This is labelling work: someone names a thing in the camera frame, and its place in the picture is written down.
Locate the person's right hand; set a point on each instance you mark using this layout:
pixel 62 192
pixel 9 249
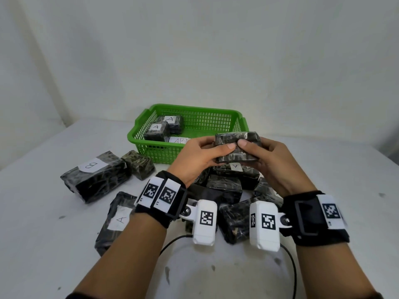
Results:
pixel 280 174

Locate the person's left hand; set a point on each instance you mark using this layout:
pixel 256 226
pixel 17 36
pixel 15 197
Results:
pixel 193 158

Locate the black packets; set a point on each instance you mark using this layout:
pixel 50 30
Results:
pixel 227 186

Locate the small camouflage packet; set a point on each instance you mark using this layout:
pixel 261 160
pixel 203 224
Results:
pixel 138 166

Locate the green plastic basket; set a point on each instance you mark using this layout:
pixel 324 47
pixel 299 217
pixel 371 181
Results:
pixel 141 118

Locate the large black packet labelled B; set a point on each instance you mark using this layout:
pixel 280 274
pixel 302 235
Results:
pixel 99 186

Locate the person's right forearm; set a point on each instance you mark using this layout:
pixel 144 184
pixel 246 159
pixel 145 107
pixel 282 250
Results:
pixel 330 270

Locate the person's left forearm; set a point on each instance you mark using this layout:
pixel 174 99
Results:
pixel 124 261

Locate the white paper sign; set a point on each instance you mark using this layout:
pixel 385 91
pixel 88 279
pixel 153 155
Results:
pixel 177 140

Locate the black wristband with marker tags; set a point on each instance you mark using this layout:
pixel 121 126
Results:
pixel 179 208
pixel 307 214

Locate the black shirt sleeve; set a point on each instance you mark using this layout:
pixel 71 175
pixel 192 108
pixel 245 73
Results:
pixel 377 296
pixel 73 296

